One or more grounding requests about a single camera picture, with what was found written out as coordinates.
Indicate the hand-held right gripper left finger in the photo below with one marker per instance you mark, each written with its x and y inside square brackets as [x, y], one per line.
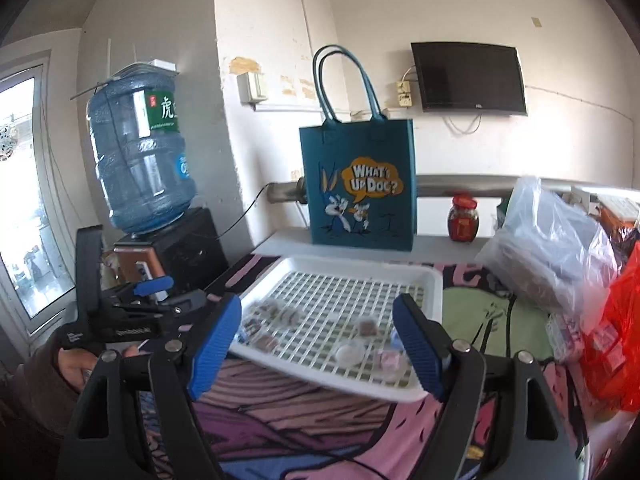
[215, 345]

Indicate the red sauce jar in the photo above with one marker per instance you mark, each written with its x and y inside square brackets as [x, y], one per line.
[462, 222]

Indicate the green box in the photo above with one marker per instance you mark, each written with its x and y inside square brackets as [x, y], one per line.
[502, 217]

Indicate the orange cardboard box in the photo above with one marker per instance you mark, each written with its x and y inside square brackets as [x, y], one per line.
[617, 215]

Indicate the black water dispenser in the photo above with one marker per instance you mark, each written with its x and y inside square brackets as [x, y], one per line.
[190, 255]

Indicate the black wall television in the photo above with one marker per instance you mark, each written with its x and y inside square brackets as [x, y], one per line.
[470, 77]

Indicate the orange and white device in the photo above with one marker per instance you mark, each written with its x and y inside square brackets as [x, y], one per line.
[131, 265]

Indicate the window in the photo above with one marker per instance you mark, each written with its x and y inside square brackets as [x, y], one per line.
[25, 185]

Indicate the red plastic bag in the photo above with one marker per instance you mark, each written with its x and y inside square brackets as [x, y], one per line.
[615, 350]

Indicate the wall socket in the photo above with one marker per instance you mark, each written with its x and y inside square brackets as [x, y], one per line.
[404, 95]

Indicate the clear round plastic lid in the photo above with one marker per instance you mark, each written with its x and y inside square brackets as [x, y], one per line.
[390, 362]
[350, 352]

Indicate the person's left forearm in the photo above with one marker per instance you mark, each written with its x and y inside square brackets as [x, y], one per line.
[35, 400]

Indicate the small packet of white rings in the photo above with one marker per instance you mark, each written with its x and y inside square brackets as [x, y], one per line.
[562, 335]

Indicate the blue cartoon tote bag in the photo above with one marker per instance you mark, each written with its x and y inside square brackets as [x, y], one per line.
[390, 220]

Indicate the person's left hand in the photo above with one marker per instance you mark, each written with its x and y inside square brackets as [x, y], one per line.
[75, 367]

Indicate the white perforated plastic tray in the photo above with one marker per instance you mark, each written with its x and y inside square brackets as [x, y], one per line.
[350, 262]

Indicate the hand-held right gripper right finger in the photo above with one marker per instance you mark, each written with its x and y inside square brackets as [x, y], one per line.
[417, 345]

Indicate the blue water jug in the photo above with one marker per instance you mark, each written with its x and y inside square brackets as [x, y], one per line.
[135, 175]

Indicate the white wall switch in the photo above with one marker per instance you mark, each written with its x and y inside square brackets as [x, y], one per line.
[252, 87]

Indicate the metal pipe rail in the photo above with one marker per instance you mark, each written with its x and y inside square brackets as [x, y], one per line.
[450, 184]

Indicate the clear plastic bag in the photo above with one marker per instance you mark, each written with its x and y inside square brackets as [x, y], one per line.
[545, 250]

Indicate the clear packet of brown cube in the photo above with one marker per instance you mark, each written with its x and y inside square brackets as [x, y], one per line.
[253, 328]
[365, 327]
[270, 308]
[290, 316]
[265, 344]

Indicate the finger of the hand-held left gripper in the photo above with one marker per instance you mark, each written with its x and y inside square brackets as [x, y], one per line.
[152, 285]
[185, 307]

